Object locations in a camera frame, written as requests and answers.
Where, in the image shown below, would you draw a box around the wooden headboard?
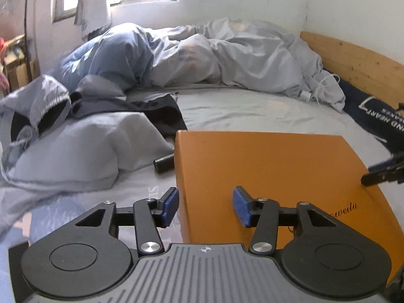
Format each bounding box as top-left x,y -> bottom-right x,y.
301,32 -> 404,109

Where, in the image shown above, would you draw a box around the black garment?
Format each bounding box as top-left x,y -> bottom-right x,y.
70,92 -> 188,138

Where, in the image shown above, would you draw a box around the light blue bed sheet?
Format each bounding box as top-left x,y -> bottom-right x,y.
1,88 -> 390,302

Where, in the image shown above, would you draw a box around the grey jacket with hood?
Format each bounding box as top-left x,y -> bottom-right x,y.
1,74 -> 125,150

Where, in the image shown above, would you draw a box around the grey blue duvet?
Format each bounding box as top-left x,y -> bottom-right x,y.
50,18 -> 345,111

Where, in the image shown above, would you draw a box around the brown cardboard boxes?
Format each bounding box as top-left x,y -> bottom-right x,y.
1,34 -> 40,92

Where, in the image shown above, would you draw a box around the grey hanging curtain cloth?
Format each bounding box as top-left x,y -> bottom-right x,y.
74,0 -> 112,42

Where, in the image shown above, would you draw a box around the black shaving brush handle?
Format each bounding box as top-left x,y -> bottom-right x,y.
153,153 -> 175,174

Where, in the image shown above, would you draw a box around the white charger with cable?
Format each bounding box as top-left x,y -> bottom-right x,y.
298,73 -> 341,104

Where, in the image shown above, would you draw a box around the black clothes rail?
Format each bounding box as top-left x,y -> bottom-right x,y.
23,0 -> 33,82

